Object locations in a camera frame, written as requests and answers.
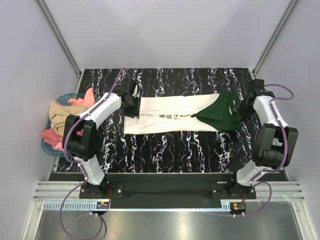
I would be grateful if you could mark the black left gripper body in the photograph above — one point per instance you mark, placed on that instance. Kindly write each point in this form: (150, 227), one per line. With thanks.
(132, 108)

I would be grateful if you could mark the beige t-shirt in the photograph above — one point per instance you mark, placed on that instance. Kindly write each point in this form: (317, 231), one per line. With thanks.
(58, 114)

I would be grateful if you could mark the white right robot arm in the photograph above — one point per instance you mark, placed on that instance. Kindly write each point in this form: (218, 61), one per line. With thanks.
(274, 145)

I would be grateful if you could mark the aluminium frame post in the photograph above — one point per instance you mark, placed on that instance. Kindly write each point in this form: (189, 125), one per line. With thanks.
(58, 35)
(275, 35)

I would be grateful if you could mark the cream and green t-shirt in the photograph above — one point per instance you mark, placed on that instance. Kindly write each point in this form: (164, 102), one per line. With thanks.
(200, 113)

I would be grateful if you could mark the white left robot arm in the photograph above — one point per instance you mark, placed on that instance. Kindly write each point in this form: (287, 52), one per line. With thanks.
(80, 137)

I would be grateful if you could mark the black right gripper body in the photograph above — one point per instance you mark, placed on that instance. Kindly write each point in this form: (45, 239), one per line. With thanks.
(244, 110)

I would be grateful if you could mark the grey slotted cable duct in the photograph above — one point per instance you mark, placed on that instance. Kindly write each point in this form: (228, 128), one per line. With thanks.
(215, 206)

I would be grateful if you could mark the right aluminium frame post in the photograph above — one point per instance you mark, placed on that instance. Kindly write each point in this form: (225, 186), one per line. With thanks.
(275, 35)

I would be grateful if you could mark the pink t-shirt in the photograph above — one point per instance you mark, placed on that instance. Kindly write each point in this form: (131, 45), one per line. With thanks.
(49, 135)

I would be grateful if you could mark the left aluminium frame post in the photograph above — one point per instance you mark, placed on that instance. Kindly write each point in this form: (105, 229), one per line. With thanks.
(58, 35)

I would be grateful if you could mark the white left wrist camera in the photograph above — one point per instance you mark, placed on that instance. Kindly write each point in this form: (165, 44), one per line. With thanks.
(136, 91)

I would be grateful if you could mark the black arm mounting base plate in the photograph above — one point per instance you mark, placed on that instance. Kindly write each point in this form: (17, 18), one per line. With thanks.
(193, 189)

